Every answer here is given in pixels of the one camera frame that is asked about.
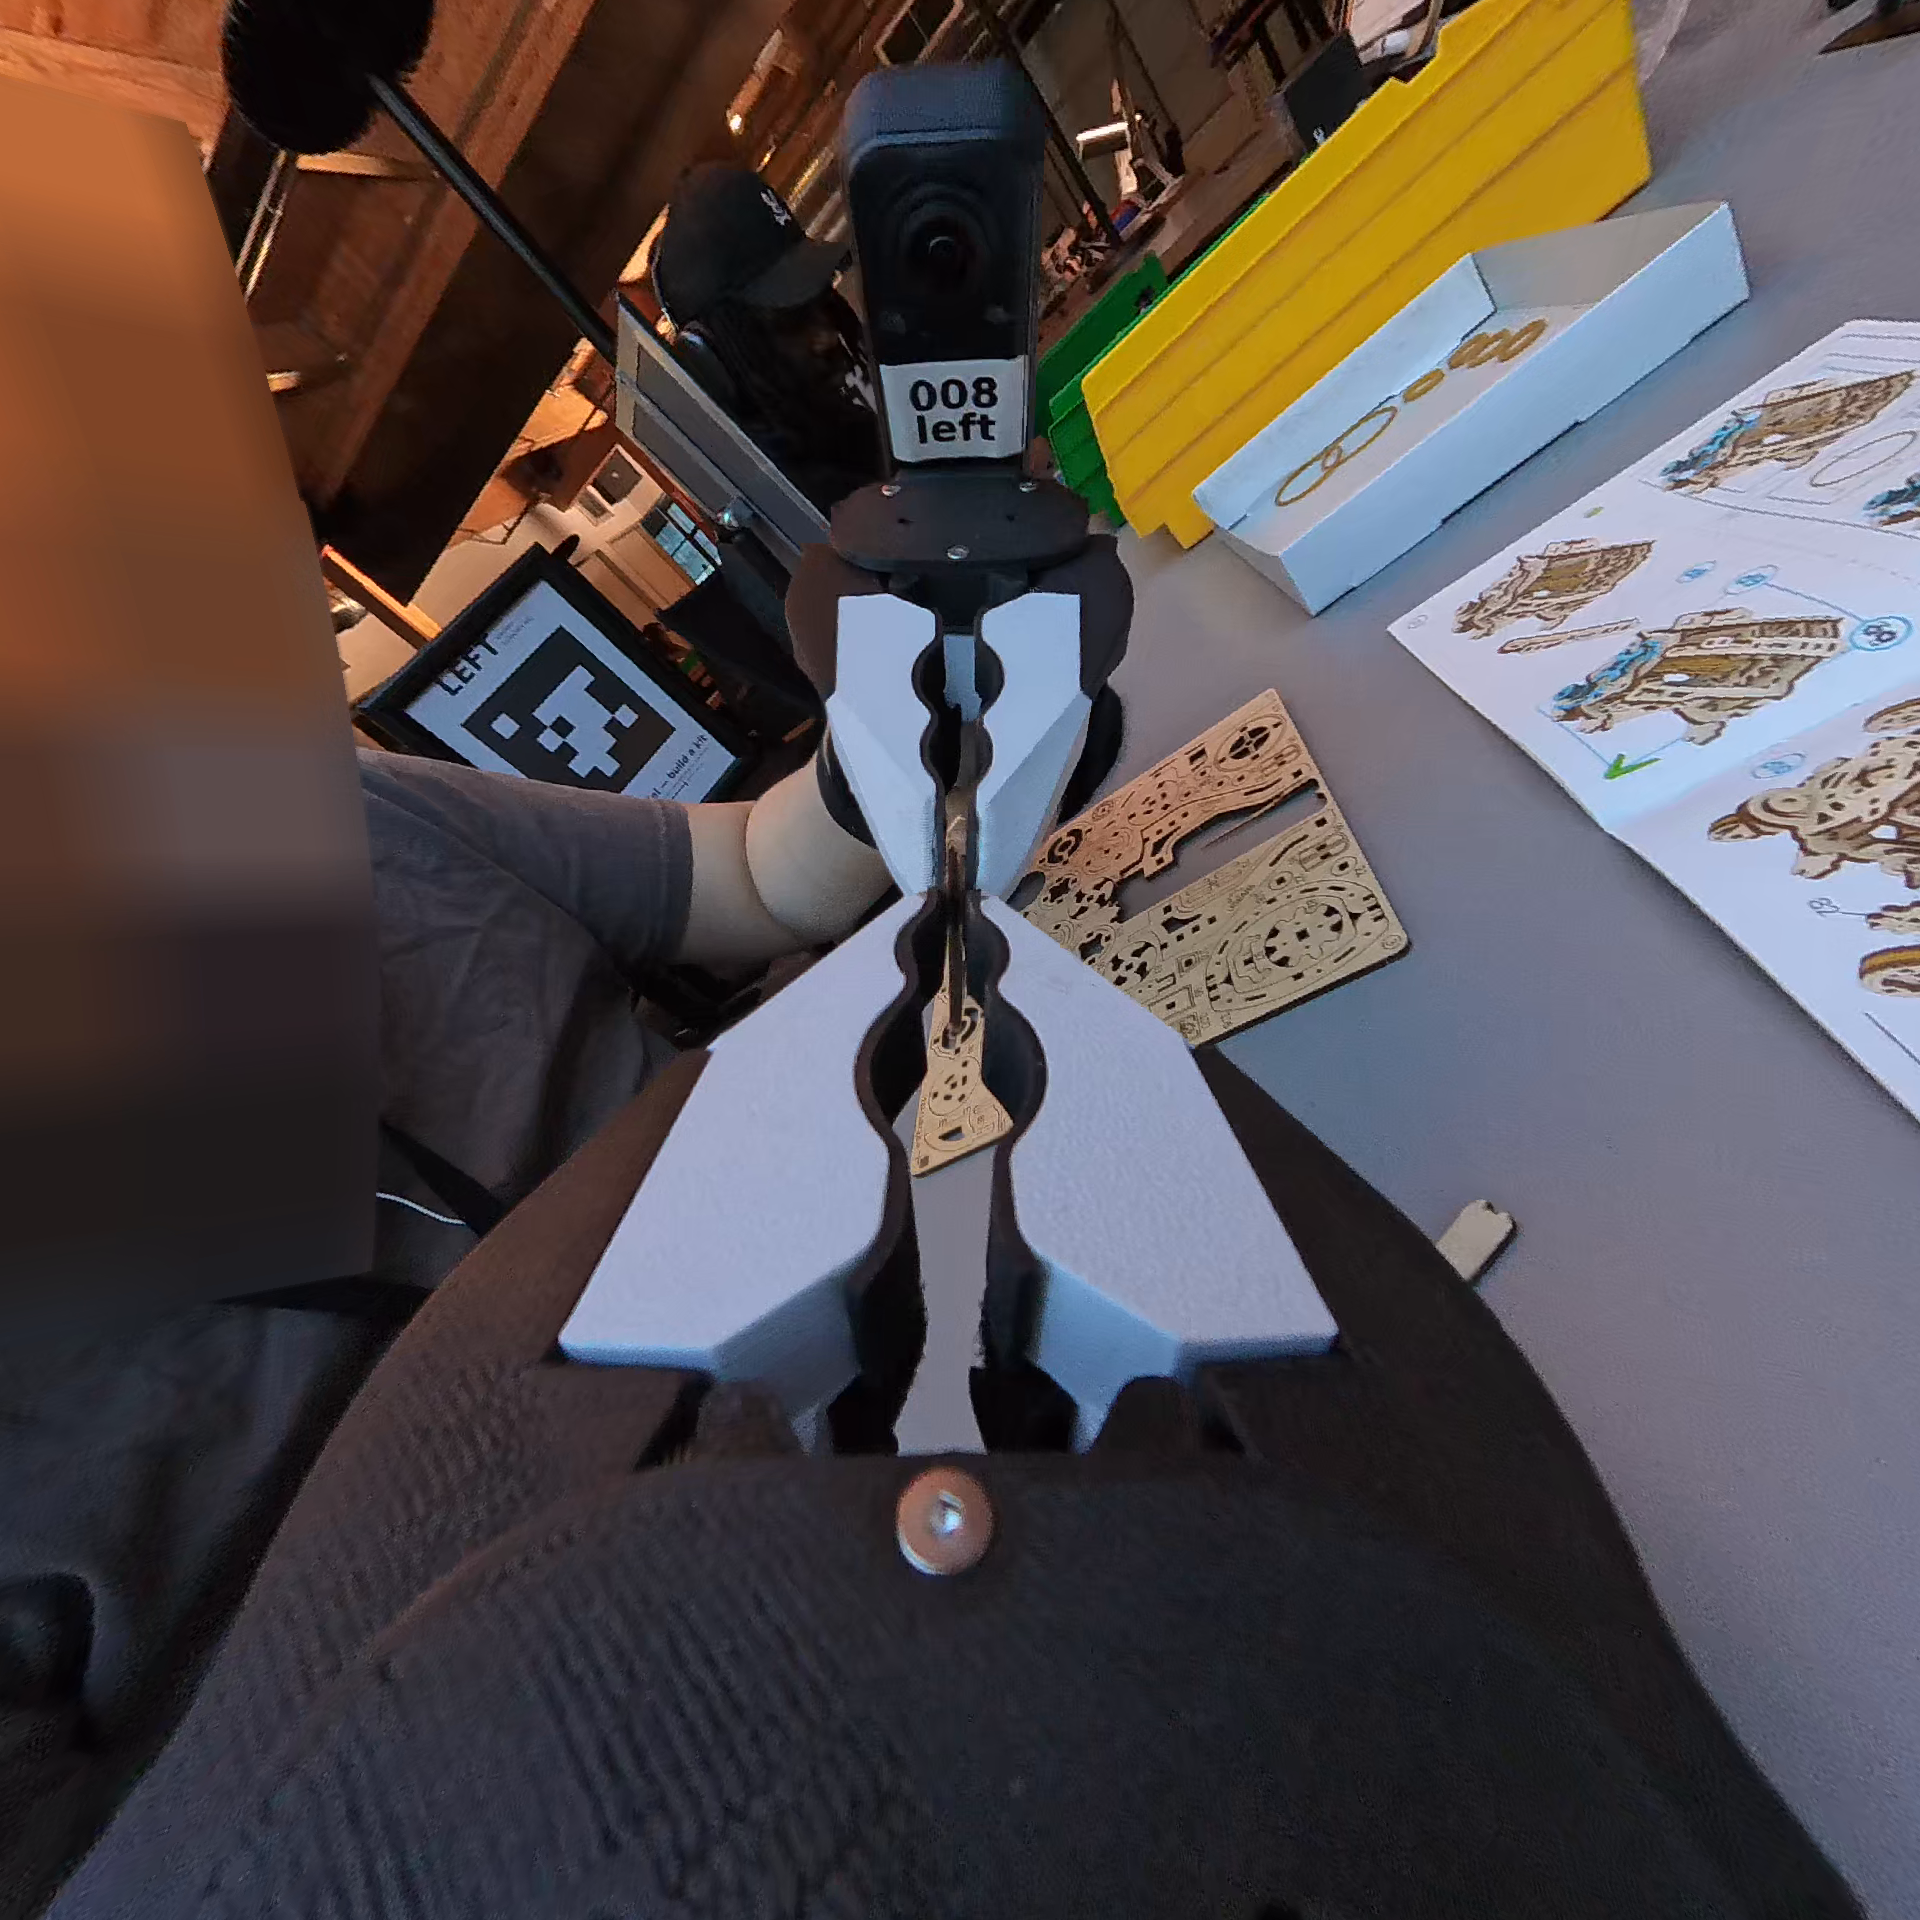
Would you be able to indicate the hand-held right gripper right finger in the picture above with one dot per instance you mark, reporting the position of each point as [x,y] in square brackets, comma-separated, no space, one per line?
[1155,1201]

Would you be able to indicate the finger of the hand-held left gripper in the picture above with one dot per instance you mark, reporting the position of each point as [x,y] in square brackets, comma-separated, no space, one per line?
[878,720]
[1043,704]

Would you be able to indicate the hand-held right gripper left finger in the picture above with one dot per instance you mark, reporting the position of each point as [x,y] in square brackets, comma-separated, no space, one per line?
[733,1201]

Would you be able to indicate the wooden model part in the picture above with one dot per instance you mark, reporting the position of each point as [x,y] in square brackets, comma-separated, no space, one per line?
[961,1109]

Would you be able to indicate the wooden stick part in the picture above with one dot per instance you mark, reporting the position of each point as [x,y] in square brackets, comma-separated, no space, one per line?
[1474,1237]

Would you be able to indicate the person's left forearm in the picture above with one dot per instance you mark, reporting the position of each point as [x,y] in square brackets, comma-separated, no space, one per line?
[750,902]

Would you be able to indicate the laser-cut wooden parts sheet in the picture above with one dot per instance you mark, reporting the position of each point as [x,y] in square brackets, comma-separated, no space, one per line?
[1358,937]

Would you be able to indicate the green plastic bin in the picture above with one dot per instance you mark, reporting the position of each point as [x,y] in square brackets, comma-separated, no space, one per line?
[1117,324]

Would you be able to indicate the framed tag sign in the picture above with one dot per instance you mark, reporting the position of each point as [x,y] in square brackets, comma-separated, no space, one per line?
[569,720]

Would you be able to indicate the grey monitor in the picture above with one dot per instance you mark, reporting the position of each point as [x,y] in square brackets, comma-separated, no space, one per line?
[675,405]

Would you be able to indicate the yellow plastic bin stack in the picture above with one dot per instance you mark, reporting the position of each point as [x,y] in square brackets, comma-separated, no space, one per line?
[1349,271]

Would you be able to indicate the white cardboard box tray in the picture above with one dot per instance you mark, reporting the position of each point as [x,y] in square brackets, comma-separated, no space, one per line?
[1499,450]

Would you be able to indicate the set of tan rubber bands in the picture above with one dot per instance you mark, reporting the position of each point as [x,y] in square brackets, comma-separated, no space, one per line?
[1476,352]

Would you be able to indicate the illustrated instruction booklet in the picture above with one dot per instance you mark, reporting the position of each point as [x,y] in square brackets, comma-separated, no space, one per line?
[1694,902]

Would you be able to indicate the black fuzzy microphone on boom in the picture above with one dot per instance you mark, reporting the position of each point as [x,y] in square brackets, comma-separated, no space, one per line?
[322,76]

